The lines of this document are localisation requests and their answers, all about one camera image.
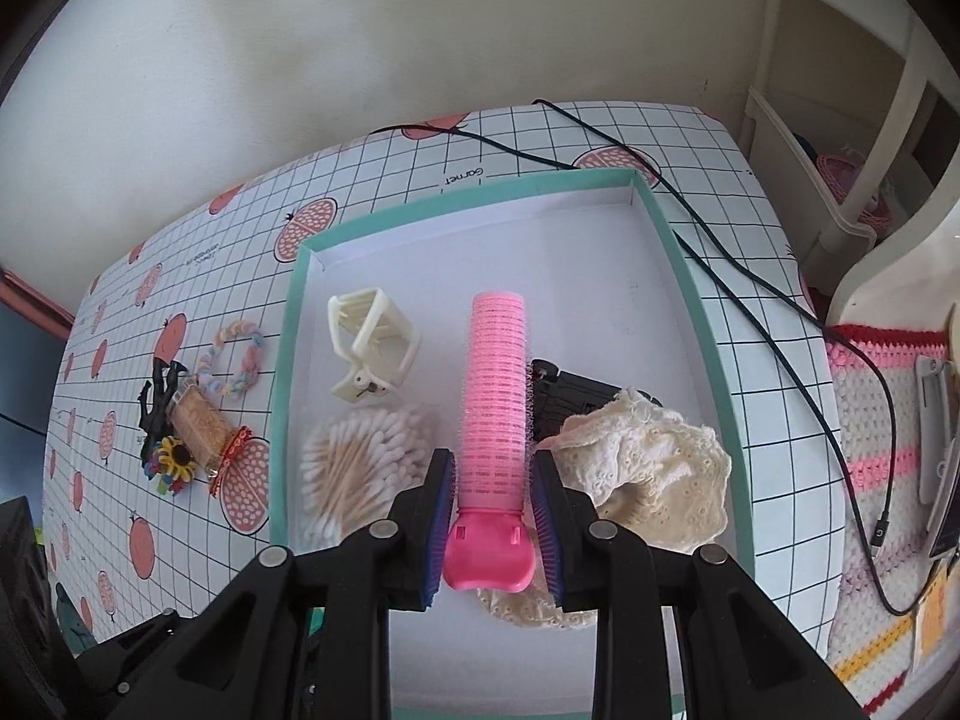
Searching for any white shelf unit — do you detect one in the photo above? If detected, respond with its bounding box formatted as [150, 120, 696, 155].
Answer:
[740, 0, 958, 294]

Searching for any teal shallow box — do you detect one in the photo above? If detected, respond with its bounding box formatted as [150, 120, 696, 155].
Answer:
[270, 169, 742, 718]

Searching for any bag of cotton swabs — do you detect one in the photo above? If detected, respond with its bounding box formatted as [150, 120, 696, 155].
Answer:
[293, 403, 436, 551]

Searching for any cream hair claw clip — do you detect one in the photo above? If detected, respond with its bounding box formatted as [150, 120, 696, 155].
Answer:
[327, 288, 421, 403]

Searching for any pink hair roller clip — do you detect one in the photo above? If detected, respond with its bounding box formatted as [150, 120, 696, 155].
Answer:
[443, 291, 537, 593]

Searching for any small black hair clip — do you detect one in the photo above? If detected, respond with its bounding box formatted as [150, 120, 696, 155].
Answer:
[530, 359, 620, 442]

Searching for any white chair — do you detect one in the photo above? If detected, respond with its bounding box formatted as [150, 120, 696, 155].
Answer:
[827, 200, 958, 332]

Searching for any crochet striped cushion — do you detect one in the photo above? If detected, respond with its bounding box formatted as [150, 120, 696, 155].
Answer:
[827, 325, 958, 718]

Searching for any clear toothpick box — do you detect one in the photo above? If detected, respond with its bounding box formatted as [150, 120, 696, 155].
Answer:
[167, 383, 252, 497]

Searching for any cream lace scrunchie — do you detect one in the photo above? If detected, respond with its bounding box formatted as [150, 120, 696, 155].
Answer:
[475, 386, 734, 631]

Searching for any pomegranate grid tablecloth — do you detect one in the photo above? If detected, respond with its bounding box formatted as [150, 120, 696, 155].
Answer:
[43, 101, 844, 647]

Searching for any black hair claw clip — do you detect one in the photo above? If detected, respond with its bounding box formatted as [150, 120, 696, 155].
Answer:
[139, 356, 187, 466]

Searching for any colourful sunflower hair tie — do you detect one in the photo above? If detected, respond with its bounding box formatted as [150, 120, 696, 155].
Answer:
[143, 432, 199, 497]

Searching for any black cable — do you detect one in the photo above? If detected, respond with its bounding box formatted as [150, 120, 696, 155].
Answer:
[366, 97, 926, 618]

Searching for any pastel braided hair tie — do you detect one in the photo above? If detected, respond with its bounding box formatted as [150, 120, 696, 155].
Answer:
[195, 319, 266, 400]

